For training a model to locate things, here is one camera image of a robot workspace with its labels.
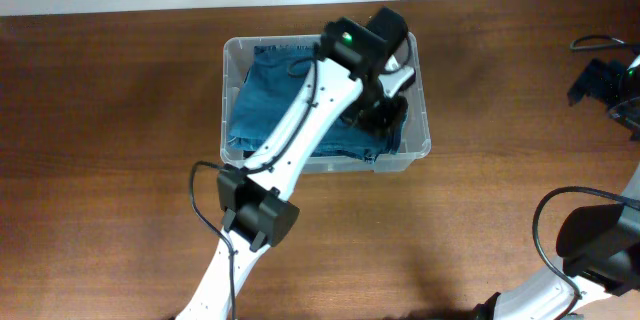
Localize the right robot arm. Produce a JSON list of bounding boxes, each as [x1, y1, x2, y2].
[[471, 59, 639, 320]]

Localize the clear plastic storage bin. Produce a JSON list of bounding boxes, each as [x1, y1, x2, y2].
[[220, 34, 431, 174]]

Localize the dark blue jeans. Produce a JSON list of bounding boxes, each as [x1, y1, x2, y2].
[[227, 45, 402, 163]]

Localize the right black cable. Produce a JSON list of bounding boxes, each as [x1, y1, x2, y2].
[[530, 33, 640, 320]]

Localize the left white camera box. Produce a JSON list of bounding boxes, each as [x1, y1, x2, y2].
[[378, 56, 415, 98]]

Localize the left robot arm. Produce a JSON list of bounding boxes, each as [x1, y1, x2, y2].
[[178, 7, 415, 319]]

